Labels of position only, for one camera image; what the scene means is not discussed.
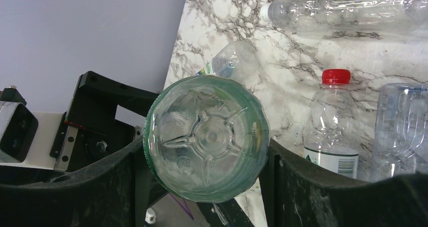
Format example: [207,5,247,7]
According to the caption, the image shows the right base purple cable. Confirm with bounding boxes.
[169,193,195,221]

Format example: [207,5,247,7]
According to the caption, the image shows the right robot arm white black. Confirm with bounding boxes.
[1,71,427,226]

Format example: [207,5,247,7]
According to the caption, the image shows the red nongfu label bottle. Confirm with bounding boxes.
[302,69,359,179]

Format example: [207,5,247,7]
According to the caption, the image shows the green tinted bottle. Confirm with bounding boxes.
[143,75,271,203]

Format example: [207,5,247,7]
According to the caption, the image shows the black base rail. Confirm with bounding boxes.
[197,199,254,227]

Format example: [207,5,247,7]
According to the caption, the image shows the blue green label bottle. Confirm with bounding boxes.
[196,40,260,84]

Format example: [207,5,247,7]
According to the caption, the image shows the clear blue tinted bottle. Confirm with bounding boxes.
[369,83,427,182]

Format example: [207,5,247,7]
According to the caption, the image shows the clear unlabelled bottle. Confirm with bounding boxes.
[260,0,427,33]

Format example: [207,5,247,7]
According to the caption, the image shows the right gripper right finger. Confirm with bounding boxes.
[259,140,427,226]

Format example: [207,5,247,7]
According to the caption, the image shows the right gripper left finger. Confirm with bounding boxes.
[1,139,151,226]

